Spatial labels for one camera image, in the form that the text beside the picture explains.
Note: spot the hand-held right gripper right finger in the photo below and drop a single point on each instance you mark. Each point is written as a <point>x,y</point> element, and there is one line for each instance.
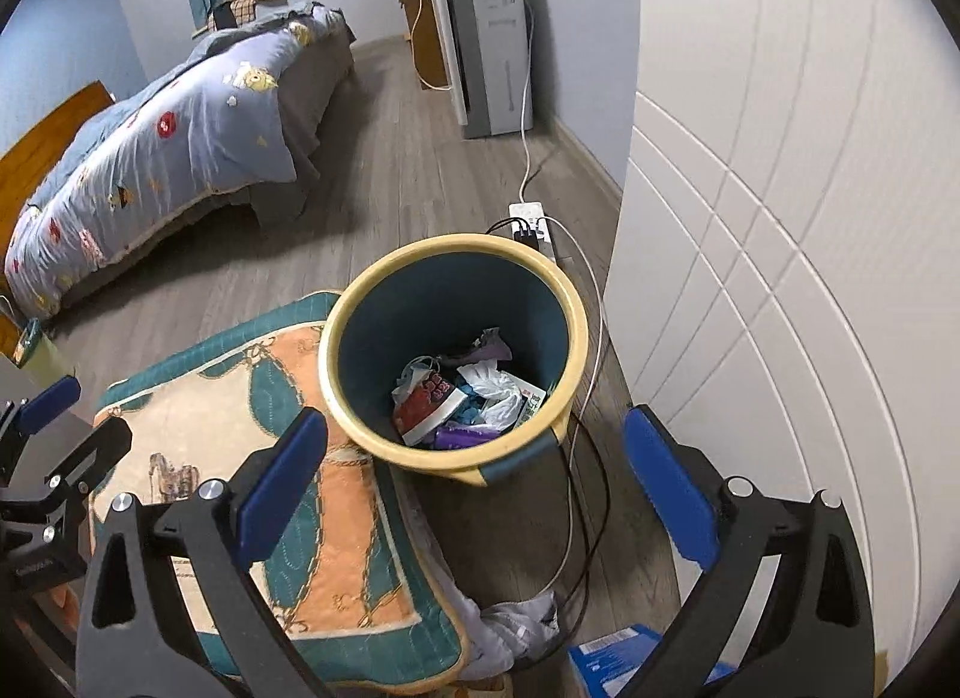
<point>671,488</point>

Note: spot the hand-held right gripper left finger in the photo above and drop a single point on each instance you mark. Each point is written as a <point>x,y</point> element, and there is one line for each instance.
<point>281,484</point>

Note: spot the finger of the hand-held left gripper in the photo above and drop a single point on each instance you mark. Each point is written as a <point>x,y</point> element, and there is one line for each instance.
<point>94,454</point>
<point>49,398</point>

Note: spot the white green medicine box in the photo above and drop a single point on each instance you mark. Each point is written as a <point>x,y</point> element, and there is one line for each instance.
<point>534,402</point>

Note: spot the red snack box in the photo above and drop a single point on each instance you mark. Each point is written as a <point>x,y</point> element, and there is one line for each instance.
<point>424,398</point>

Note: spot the clear plastic bag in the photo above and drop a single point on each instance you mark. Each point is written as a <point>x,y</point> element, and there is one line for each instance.
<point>409,377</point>

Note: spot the purple carton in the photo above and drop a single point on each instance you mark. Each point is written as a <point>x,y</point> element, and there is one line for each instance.
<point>465,435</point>

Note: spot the blue paper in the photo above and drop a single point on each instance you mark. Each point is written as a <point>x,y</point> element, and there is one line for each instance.
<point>469,405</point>

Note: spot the white plastic bag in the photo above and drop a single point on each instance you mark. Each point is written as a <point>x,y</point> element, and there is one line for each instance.
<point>491,387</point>

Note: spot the small purple wrapper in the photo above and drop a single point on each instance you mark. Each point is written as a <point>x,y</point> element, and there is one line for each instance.
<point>491,347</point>

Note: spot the yellow rimmed teal trash bin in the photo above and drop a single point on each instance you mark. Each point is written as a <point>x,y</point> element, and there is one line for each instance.
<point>450,293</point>

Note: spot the small teal box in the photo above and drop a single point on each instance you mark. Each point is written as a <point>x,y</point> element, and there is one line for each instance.
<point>30,342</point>

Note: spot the teal orange patterned mat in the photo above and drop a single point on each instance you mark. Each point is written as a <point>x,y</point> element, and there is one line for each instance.
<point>195,413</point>

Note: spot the blue cardboard box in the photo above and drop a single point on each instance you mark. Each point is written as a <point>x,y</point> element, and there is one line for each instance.
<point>615,660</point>

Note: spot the white grey cloth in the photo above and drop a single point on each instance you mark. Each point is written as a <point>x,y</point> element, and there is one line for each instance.
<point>517,627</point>

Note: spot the white panelled wardrobe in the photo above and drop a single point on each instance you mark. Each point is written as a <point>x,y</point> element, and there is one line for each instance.
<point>787,293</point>

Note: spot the wooden headboard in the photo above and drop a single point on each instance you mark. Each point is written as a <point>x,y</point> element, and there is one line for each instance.
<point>52,135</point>

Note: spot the white power strip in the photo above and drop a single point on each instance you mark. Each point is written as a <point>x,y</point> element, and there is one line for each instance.
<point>544,244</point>

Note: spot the bed with blue duvet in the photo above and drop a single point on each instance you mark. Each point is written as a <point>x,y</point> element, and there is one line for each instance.
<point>187,120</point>

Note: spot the plaid cloth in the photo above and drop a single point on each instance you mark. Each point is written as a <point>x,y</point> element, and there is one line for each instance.
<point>232,11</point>

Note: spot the white air purifier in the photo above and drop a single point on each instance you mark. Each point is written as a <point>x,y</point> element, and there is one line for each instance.
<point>487,53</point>

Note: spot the wooden cabinet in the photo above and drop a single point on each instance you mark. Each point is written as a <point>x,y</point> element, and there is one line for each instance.
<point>420,30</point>

